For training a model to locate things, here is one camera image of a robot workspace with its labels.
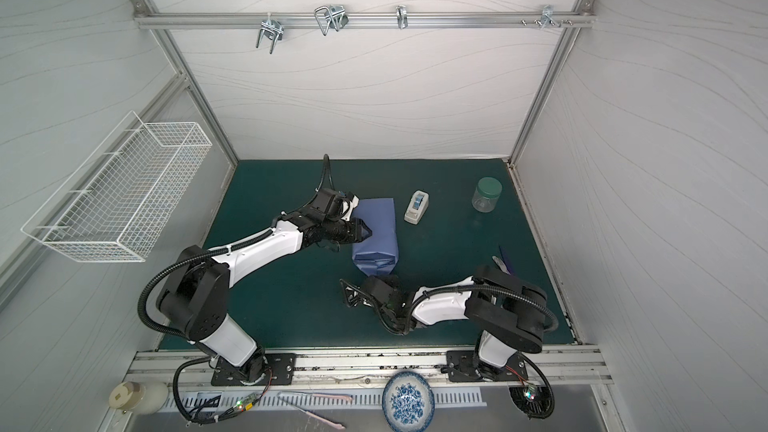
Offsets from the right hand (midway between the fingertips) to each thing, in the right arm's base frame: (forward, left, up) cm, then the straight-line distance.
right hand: (384, 269), depth 88 cm
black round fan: (-29, -39, -7) cm, 49 cm away
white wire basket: (-2, +61, +30) cm, 68 cm away
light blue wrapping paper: (+3, +2, +5) cm, 6 cm away
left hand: (+9, +4, +9) cm, 13 cm away
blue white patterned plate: (-32, -8, -2) cm, 33 cm away
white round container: (-35, +50, +6) cm, 61 cm away
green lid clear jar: (+26, -33, +3) cm, 42 cm away
